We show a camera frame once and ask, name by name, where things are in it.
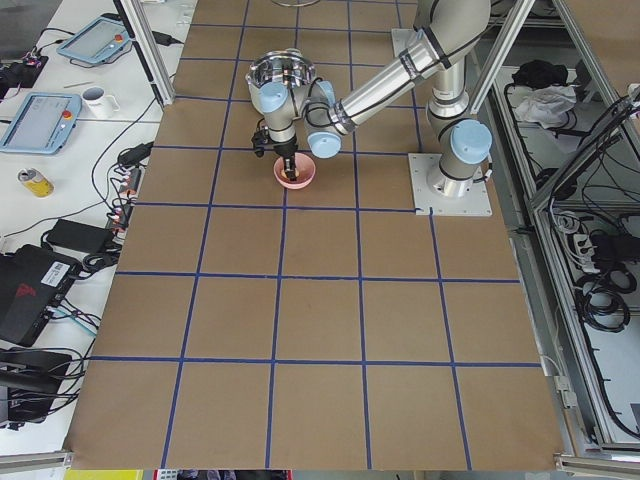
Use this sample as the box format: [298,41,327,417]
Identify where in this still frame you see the aluminium frame post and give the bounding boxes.
[113,0,175,108]

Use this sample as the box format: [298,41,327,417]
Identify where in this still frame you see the black laptop dock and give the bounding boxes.
[1,348,72,430]

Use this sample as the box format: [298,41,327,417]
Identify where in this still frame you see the power strip with plugs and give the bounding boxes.
[106,166,144,235]

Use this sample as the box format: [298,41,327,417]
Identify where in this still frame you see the black red computer box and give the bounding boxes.
[1,244,81,347]

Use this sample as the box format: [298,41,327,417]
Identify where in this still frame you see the glass pot lid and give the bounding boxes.
[271,0,321,9]

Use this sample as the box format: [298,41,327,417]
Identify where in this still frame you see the white crumpled cloth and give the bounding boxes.
[514,86,577,129]

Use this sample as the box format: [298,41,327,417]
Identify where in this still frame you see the black cloth bundle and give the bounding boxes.
[512,60,568,89]

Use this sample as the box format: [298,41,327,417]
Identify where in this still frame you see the far teach pendant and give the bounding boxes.
[57,16,131,66]

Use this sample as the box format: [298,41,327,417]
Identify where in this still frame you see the teach pendant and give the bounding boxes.
[57,16,131,66]
[1,92,82,155]

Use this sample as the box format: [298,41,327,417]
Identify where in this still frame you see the black power adapter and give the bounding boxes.
[41,219,114,254]

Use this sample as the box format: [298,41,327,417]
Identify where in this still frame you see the white mug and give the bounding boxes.
[81,86,120,120]

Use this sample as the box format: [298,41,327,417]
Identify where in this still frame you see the pink bowl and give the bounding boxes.
[273,153,316,190]

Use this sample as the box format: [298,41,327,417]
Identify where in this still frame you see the yellow drink can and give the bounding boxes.
[17,168,54,198]

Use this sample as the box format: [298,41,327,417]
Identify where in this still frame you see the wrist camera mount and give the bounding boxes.
[251,121,272,158]

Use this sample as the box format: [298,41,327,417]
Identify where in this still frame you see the pale green electric pot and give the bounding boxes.
[245,48,317,114]

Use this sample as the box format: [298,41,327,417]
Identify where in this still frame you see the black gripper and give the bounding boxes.
[273,140,298,181]

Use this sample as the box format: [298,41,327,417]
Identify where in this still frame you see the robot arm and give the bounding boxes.
[246,1,491,183]

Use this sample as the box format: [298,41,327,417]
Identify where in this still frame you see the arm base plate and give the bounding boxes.
[408,153,492,217]
[391,28,437,71]

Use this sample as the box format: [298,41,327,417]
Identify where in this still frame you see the near teach pendant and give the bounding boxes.
[1,92,82,155]

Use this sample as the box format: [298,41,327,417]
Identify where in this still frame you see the coiled black cables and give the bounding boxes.
[574,269,632,332]

